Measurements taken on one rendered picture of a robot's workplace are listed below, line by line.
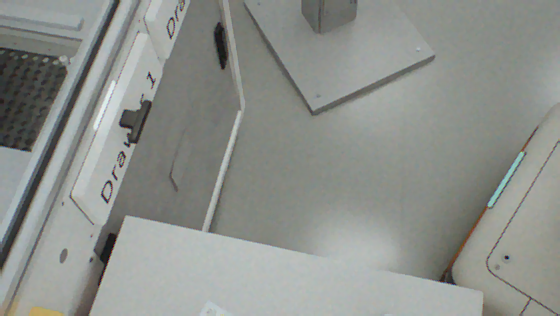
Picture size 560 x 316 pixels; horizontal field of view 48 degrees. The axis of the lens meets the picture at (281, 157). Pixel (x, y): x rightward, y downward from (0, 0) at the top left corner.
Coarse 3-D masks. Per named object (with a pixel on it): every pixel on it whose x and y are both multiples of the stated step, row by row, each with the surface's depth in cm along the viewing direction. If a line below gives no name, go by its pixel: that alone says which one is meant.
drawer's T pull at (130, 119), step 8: (144, 104) 95; (128, 112) 95; (136, 112) 95; (144, 112) 94; (120, 120) 94; (128, 120) 94; (136, 120) 94; (144, 120) 94; (128, 128) 94; (136, 128) 93; (136, 136) 93
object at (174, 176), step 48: (192, 0) 127; (192, 48) 133; (192, 96) 140; (240, 96) 184; (144, 144) 116; (192, 144) 146; (144, 192) 121; (192, 192) 155; (96, 240) 102; (96, 288) 106
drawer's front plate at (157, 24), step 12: (156, 0) 102; (168, 0) 105; (156, 12) 101; (168, 12) 106; (180, 12) 112; (156, 24) 102; (180, 24) 113; (156, 36) 104; (168, 36) 108; (156, 48) 107; (168, 48) 109
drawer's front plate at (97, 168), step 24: (144, 48) 99; (144, 72) 100; (120, 96) 94; (144, 96) 102; (96, 144) 90; (120, 144) 96; (96, 168) 90; (120, 168) 98; (72, 192) 87; (96, 192) 91; (96, 216) 93
